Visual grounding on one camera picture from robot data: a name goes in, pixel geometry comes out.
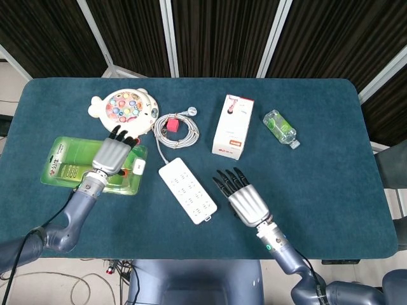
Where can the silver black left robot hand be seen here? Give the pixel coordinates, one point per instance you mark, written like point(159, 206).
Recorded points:
point(109, 155)

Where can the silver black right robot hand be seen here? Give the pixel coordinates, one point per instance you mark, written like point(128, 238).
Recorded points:
point(248, 203)

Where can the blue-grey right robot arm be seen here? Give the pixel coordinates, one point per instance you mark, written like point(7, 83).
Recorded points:
point(286, 254)

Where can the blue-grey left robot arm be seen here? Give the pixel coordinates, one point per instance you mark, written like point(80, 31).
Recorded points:
point(73, 216)

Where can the white power strip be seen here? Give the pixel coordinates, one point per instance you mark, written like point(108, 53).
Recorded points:
point(187, 190)

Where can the green plastic blister pack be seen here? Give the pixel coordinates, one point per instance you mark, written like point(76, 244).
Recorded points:
point(60, 165)

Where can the cream fish-shaped toy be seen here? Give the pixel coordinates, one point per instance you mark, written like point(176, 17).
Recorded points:
point(127, 106)

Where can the red cube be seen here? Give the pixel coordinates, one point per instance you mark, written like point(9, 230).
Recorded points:
point(173, 125)

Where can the teal felt table cloth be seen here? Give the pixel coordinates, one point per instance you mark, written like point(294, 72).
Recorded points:
point(318, 190)

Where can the white cardboard product box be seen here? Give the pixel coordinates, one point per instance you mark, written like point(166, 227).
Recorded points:
point(232, 133)

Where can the clear plastic water bottle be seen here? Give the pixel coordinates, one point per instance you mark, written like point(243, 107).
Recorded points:
point(280, 127)

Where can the blue-grey robot torso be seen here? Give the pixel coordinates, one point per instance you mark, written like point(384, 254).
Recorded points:
point(190, 279)

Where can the dark grey chair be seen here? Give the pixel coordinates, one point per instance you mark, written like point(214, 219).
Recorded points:
point(392, 165)

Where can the white partition frame post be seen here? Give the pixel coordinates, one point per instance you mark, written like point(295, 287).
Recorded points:
point(93, 31)
point(381, 73)
point(16, 62)
point(170, 38)
point(273, 38)

